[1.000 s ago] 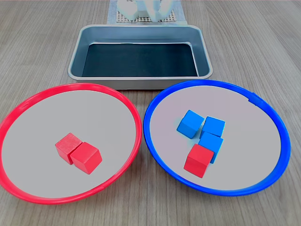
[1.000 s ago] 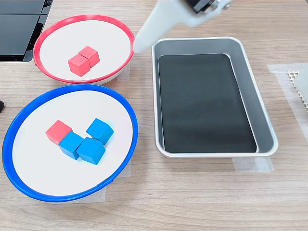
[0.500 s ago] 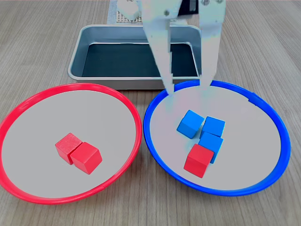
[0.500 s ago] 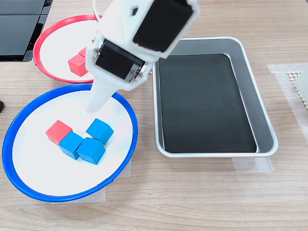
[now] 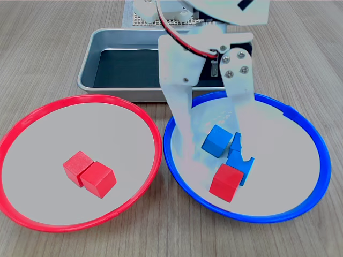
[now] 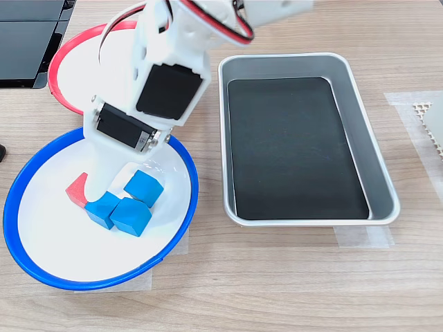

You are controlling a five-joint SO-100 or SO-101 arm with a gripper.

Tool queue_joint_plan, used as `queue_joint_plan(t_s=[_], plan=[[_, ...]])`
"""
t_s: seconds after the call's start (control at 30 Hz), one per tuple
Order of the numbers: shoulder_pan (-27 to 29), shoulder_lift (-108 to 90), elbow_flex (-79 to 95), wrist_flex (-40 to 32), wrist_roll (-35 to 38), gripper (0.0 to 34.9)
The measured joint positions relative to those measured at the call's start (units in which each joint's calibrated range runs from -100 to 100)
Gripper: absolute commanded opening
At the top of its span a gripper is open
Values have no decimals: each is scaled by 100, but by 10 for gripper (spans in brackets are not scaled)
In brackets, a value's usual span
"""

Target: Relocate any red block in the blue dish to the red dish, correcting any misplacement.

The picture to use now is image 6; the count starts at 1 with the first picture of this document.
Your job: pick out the red-rimmed white plate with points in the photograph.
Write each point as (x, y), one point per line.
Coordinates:
(90, 69)

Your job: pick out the pale perforated plate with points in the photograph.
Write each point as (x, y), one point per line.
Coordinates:
(420, 109)

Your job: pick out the black glossy panel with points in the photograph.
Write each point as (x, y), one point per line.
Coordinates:
(24, 52)
(31, 8)

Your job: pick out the clear tape strip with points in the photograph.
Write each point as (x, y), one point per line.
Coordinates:
(405, 138)
(181, 242)
(363, 237)

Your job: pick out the black mat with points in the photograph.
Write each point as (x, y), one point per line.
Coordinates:
(294, 155)

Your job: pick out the steel tray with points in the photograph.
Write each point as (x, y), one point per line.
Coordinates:
(384, 193)

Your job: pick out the small black object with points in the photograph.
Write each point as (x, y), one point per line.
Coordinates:
(2, 154)

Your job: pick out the blue-rimmed white plate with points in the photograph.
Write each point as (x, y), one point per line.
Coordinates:
(52, 242)

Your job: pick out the red cube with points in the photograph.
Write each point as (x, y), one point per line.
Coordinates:
(74, 190)

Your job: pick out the blue cube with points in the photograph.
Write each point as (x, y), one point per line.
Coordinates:
(143, 185)
(131, 216)
(100, 211)

